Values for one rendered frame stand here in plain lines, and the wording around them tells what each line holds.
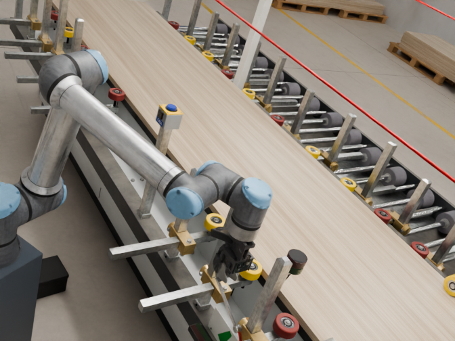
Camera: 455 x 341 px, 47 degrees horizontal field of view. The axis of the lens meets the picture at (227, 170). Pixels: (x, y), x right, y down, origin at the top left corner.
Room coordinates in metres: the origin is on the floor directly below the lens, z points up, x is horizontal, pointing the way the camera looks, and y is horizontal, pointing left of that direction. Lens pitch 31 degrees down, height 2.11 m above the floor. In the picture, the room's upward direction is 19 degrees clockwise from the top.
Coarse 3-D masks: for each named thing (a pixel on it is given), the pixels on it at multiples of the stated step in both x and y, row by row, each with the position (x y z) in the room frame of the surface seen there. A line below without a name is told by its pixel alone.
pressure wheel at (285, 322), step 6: (276, 318) 1.22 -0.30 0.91; (282, 318) 1.23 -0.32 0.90; (288, 318) 1.24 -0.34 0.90; (294, 318) 1.24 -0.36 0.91; (276, 324) 1.20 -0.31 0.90; (282, 324) 1.20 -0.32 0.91; (288, 324) 1.21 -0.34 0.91; (294, 324) 1.22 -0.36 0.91; (276, 330) 1.19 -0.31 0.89; (282, 330) 1.18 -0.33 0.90; (288, 330) 1.18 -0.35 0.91; (294, 330) 1.19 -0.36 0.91; (282, 336) 1.18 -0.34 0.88; (288, 336) 1.18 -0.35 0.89; (294, 336) 1.19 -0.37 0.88
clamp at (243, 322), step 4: (240, 320) 1.20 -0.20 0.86; (244, 320) 1.20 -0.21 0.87; (240, 324) 1.19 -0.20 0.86; (244, 324) 1.18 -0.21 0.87; (244, 328) 1.17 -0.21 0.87; (240, 332) 1.18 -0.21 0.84; (244, 332) 1.16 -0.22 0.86; (248, 332) 1.16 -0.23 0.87; (256, 332) 1.17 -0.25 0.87; (260, 332) 1.17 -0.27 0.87; (244, 336) 1.16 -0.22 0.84; (248, 336) 1.15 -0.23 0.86; (252, 336) 1.15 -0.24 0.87; (256, 336) 1.15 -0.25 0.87; (260, 336) 1.16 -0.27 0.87; (264, 336) 1.16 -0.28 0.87; (252, 340) 1.14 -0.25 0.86; (256, 340) 1.13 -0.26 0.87; (260, 340) 1.14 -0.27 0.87; (264, 340) 1.15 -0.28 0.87; (268, 340) 1.15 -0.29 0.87
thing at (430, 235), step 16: (224, 48) 4.05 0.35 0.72; (272, 64) 3.74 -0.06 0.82; (288, 80) 3.59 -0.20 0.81; (304, 128) 3.10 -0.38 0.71; (352, 128) 3.09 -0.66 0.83; (304, 144) 2.87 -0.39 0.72; (320, 144) 2.95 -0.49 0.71; (336, 176) 2.38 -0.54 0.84; (352, 176) 2.69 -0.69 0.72; (368, 176) 2.75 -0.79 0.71; (416, 176) 2.70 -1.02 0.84; (352, 192) 2.28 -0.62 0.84; (400, 192) 2.69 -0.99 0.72; (400, 208) 2.51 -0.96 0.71; (448, 208) 2.51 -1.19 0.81; (416, 224) 2.41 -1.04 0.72; (416, 240) 2.25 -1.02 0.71; (432, 240) 2.30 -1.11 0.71; (448, 272) 2.07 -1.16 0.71
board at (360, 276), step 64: (128, 0) 3.81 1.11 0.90; (128, 64) 2.71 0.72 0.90; (192, 64) 3.03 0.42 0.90; (192, 128) 2.25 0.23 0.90; (256, 128) 2.48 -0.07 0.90; (320, 192) 2.07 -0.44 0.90; (256, 256) 1.48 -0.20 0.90; (320, 256) 1.61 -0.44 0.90; (384, 256) 1.75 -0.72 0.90; (320, 320) 1.28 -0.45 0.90; (384, 320) 1.38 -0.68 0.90; (448, 320) 1.50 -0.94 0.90
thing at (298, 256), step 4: (292, 252) 1.22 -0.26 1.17; (296, 252) 1.22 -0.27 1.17; (300, 252) 1.23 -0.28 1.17; (292, 256) 1.20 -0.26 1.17; (296, 256) 1.20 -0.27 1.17; (300, 256) 1.21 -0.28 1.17; (304, 256) 1.22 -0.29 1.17; (296, 260) 1.19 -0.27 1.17; (300, 260) 1.19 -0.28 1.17; (304, 260) 1.20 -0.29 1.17; (288, 276) 1.21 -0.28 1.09
